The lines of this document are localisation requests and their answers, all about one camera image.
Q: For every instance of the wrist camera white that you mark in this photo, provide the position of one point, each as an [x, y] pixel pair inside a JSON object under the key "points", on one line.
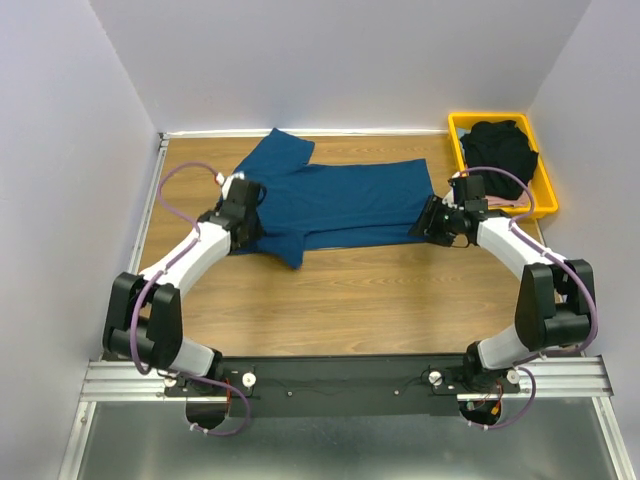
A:
{"points": [[236, 189], [467, 192]]}

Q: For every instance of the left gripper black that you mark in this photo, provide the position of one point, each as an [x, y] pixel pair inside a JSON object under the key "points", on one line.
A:
{"points": [[257, 233]]}

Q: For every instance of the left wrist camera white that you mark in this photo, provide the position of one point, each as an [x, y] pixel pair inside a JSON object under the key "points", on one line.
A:
{"points": [[236, 189]]}

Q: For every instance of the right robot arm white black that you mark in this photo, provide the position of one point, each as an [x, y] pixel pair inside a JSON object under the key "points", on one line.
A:
{"points": [[555, 310]]}

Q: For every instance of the pink t shirt in bin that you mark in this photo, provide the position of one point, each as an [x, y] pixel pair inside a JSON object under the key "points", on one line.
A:
{"points": [[522, 201]]}

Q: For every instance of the aluminium frame rail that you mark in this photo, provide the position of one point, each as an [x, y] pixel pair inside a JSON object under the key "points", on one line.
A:
{"points": [[401, 299]]}

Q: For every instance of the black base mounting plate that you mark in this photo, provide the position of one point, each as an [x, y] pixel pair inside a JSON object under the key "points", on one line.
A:
{"points": [[333, 386]]}

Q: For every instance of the black t shirt in bin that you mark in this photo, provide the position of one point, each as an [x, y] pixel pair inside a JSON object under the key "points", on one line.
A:
{"points": [[500, 145]]}

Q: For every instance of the yellow plastic bin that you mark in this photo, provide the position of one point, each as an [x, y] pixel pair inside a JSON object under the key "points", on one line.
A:
{"points": [[540, 185]]}

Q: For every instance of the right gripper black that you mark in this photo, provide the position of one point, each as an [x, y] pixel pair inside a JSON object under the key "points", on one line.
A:
{"points": [[432, 207]]}

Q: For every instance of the blue t shirt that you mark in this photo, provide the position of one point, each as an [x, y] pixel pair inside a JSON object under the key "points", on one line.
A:
{"points": [[311, 206]]}

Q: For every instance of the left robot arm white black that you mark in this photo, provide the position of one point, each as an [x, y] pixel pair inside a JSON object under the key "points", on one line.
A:
{"points": [[144, 321]]}

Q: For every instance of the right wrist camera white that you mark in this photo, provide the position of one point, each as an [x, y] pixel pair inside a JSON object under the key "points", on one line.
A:
{"points": [[467, 192]]}

